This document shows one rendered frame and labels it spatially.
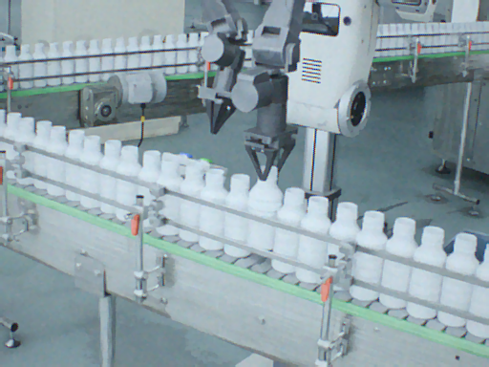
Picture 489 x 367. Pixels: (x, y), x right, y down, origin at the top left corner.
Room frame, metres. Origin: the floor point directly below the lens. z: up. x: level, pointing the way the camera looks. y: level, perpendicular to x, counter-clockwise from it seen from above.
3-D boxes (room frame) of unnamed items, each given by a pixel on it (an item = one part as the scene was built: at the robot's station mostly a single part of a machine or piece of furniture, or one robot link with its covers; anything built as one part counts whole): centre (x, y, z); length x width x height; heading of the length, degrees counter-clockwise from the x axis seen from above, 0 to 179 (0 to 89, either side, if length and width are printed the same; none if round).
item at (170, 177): (1.64, 0.17, 1.08); 0.06 x 0.06 x 0.17
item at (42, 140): (1.87, 0.51, 1.08); 0.06 x 0.06 x 0.17
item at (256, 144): (1.50, -0.03, 1.22); 0.07 x 0.07 x 0.09; 56
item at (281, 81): (1.50, -0.03, 1.36); 0.07 x 0.06 x 0.07; 147
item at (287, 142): (1.52, -0.04, 1.22); 0.07 x 0.07 x 0.09; 56
